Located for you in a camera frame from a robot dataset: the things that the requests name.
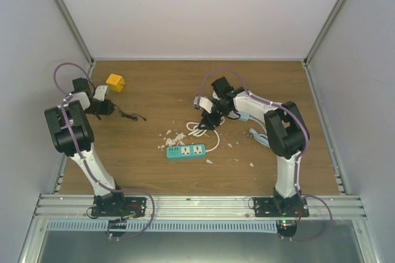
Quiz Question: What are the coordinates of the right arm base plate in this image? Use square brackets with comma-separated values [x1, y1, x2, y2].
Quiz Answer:
[251, 195, 310, 219]

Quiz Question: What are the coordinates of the teal power strip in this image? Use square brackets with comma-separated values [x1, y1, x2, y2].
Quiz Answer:
[166, 144, 206, 160]

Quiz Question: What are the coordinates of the aluminium rail frame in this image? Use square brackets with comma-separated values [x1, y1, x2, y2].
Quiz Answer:
[17, 0, 380, 263]

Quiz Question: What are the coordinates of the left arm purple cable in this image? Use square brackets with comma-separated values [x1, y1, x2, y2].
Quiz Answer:
[53, 62, 155, 242]

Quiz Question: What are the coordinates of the yellow cube socket adapter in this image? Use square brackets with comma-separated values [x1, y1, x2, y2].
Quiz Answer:
[106, 73, 125, 93]

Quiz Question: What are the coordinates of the light blue power strip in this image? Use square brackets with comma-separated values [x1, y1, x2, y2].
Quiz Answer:
[238, 112, 250, 122]

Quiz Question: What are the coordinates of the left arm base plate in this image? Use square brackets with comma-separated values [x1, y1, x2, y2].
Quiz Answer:
[86, 194, 147, 219]

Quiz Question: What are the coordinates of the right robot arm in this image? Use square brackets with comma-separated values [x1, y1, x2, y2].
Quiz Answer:
[194, 77, 310, 217]

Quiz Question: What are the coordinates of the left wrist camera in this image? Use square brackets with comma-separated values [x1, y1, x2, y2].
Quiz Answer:
[93, 85, 109, 101]

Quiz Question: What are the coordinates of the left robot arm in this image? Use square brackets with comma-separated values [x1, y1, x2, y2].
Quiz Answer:
[44, 78, 127, 217]

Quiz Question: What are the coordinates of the black power adapter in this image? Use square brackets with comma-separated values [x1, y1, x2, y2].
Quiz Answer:
[102, 99, 115, 115]

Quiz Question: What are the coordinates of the white power strip cable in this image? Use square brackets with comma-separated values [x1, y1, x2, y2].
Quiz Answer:
[185, 120, 221, 153]

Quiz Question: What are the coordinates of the slotted cable duct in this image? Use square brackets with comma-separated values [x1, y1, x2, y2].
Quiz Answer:
[47, 219, 277, 233]

